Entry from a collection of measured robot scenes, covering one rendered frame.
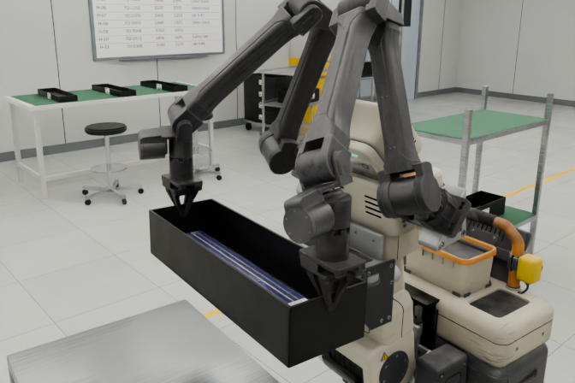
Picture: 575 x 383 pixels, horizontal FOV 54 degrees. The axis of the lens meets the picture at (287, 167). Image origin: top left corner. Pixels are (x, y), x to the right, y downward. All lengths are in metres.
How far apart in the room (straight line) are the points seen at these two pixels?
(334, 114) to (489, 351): 0.85
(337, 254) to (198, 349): 0.57
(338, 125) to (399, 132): 0.22
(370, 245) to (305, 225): 0.50
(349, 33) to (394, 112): 0.18
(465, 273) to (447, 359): 0.23
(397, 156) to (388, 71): 0.17
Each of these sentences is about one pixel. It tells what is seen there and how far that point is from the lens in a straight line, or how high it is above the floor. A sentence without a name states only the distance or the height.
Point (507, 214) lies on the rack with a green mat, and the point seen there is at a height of 0.35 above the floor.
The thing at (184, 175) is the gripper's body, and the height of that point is 1.18.
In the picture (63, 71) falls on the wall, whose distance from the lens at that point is 6.77.
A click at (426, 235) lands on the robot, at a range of 1.25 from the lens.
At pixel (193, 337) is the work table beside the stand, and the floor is 0.80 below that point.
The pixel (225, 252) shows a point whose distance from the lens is 1.30.
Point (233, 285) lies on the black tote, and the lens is 1.08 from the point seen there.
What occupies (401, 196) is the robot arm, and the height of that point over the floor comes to 1.22.
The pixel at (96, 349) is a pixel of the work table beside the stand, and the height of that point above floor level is 0.80.
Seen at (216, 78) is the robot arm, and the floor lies 1.41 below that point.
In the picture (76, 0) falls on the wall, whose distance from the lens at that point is 6.81.
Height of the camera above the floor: 1.56
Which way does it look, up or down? 16 degrees down
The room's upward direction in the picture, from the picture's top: straight up
